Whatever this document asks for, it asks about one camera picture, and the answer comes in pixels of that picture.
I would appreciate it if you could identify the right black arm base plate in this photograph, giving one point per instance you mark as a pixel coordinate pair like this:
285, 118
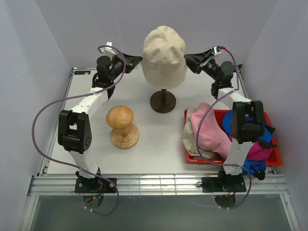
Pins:
216, 184

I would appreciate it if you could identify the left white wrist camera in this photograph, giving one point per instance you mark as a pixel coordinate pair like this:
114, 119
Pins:
107, 50

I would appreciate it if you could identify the red plastic tray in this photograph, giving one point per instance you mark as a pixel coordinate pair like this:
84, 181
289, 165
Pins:
274, 158

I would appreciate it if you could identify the pink bucket hat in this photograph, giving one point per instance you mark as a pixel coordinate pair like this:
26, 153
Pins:
211, 136

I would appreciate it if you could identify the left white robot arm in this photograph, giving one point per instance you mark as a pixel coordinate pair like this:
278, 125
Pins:
74, 132

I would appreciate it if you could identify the light wooden hat stand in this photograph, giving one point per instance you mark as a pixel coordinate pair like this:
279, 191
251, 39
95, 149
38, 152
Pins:
124, 134

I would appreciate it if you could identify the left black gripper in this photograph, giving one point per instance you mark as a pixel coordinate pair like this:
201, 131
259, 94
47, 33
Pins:
131, 62

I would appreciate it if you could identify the cream bucket hat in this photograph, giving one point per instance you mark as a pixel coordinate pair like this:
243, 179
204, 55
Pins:
163, 63

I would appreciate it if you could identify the cream mannequin head stand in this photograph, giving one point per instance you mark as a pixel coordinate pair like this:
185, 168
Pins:
163, 101

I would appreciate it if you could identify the blue and magenta hat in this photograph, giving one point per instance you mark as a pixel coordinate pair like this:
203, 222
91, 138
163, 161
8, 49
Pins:
254, 163

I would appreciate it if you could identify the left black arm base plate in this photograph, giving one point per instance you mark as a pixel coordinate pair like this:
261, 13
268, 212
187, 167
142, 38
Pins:
95, 185

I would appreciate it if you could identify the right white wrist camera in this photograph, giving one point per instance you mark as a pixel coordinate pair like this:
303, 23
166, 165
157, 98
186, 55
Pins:
217, 50

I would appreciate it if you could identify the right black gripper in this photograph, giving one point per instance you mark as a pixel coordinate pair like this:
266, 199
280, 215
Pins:
197, 61

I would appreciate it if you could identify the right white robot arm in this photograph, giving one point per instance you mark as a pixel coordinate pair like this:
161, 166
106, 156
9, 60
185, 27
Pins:
247, 123

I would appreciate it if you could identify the beige bucket hat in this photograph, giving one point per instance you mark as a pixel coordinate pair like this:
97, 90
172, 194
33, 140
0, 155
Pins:
189, 138

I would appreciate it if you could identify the aluminium front rail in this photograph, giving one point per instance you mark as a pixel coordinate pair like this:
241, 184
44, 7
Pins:
169, 184

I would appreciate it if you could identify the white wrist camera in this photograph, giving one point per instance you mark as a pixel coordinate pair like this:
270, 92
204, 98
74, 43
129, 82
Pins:
107, 50
217, 50

